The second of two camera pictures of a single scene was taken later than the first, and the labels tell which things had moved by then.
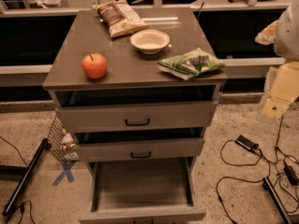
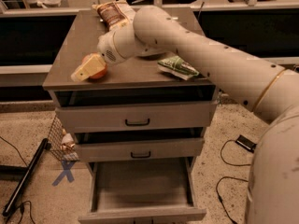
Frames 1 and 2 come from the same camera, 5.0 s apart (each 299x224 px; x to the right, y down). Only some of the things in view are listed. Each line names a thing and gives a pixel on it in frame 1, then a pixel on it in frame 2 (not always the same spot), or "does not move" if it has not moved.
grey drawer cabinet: (136, 88) does not move
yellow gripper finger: (283, 91) → (94, 63)
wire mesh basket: (62, 143) does not move
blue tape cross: (66, 173) does not move
